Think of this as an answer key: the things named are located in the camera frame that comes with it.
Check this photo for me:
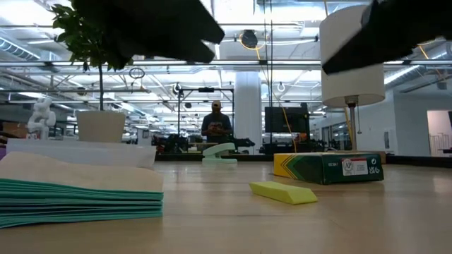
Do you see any brown cardboard box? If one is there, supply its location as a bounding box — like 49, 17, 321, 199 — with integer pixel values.
0, 121, 28, 139

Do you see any green plant in white pot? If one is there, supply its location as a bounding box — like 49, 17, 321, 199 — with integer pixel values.
50, 3, 142, 144

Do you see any person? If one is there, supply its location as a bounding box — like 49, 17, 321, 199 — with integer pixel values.
201, 100, 233, 144

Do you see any green yellow crayon box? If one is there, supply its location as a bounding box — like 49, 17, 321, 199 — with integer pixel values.
273, 152, 385, 186

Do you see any white robot figure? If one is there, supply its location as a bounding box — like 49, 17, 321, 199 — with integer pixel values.
27, 97, 57, 140

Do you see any black ceiling cable reel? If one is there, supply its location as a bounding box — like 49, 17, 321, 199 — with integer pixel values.
241, 30, 259, 49

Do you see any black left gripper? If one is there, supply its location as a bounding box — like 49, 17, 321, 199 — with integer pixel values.
72, 0, 226, 70

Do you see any black monitor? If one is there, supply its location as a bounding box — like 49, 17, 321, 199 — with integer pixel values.
264, 102, 311, 135

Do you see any clear plastic pencil box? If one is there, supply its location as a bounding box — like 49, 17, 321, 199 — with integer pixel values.
6, 138, 157, 169

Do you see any white lamp with wooden base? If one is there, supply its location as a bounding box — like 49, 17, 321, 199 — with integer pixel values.
319, 4, 386, 165

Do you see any mint green stapler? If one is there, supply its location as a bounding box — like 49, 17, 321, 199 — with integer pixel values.
201, 143, 238, 165

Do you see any black distant rig frame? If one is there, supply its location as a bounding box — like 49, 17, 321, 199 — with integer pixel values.
176, 87, 236, 142

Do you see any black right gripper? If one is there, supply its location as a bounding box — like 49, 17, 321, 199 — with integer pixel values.
321, 0, 452, 75

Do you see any yellow eraser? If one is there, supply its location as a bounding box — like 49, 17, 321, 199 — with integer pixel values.
249, 181, 319, 206

